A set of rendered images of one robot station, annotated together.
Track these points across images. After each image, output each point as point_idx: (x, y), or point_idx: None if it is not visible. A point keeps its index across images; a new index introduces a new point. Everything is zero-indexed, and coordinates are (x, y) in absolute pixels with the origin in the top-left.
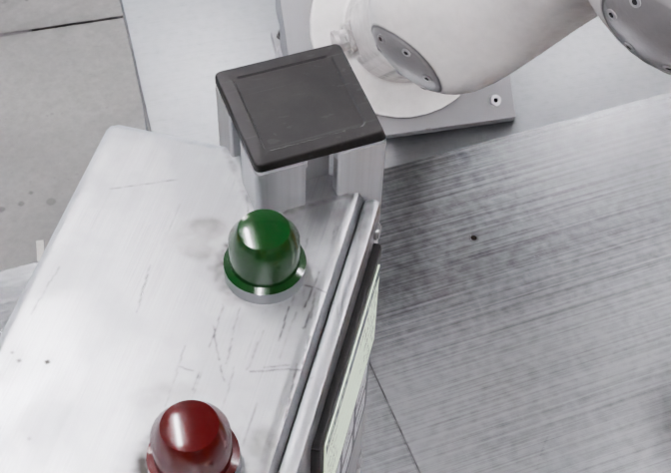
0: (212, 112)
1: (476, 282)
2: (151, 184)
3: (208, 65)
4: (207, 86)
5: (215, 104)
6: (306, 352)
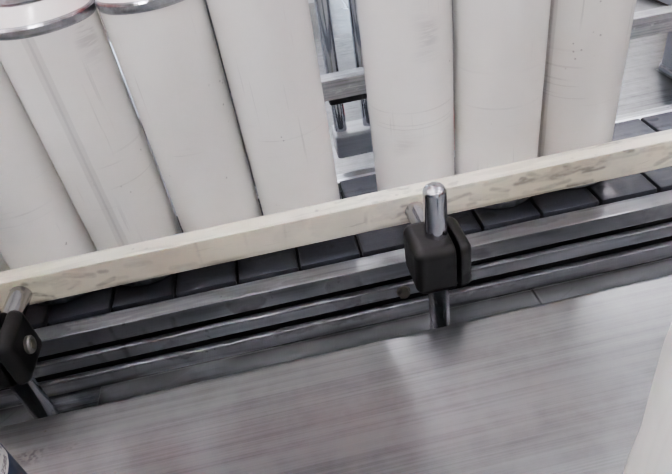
0: None
1: (452, 11)
2: None
3: None
4: None
5: None
6: None
